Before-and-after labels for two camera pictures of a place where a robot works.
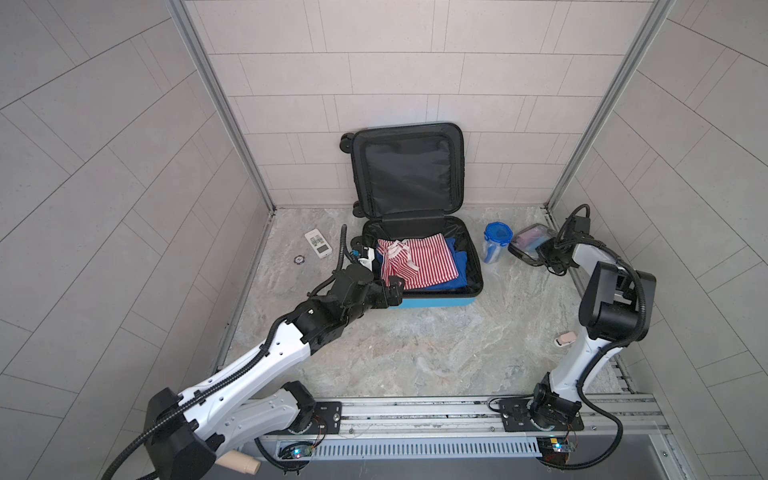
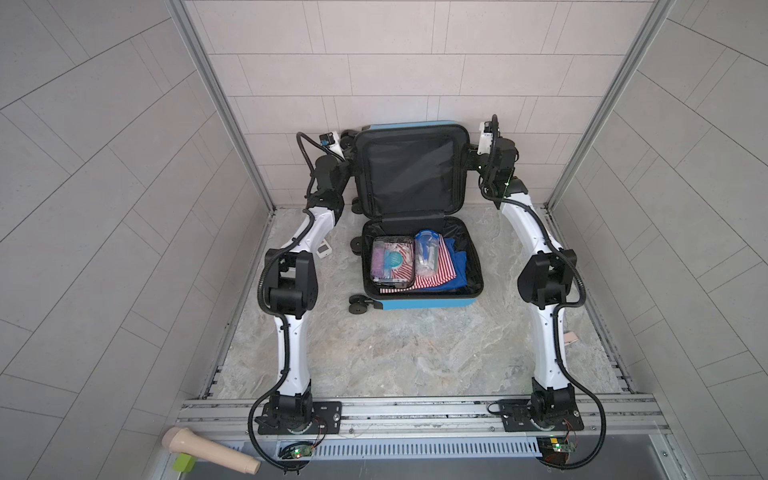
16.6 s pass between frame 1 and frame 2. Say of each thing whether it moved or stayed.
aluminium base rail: stayed
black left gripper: moved
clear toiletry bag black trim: moved
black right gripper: moved
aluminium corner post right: stayed
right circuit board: stayed
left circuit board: stayed
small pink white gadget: stayed
